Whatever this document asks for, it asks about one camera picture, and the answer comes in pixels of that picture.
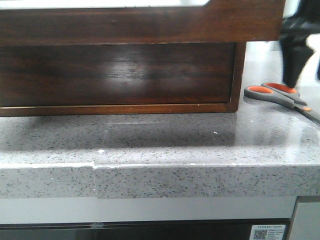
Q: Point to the grey cabinet door panel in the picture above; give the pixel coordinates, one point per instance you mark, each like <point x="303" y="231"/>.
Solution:
<point x="306" y="219"/>

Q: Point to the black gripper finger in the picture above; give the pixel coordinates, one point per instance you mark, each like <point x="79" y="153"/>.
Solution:
<point x="293" y="39"/>

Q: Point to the white QR code sticker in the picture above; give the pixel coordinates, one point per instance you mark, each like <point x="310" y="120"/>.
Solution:
<point x="267" y="232"/>

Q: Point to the grey orange scissors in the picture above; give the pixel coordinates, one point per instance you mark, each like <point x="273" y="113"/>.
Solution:
<point x="282" y="95"/>

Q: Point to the wooden drawer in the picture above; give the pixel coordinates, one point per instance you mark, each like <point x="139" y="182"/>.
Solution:
<point x="216" y="21"/>
<point x="150" y="75"/>

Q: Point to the dark wooden drawer cabinet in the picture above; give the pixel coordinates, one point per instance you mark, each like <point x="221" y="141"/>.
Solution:
<point x="238" y="75"/>

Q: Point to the black glass appliance front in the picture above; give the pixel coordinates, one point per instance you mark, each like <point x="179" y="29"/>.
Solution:
<point x="235" y="229"/>

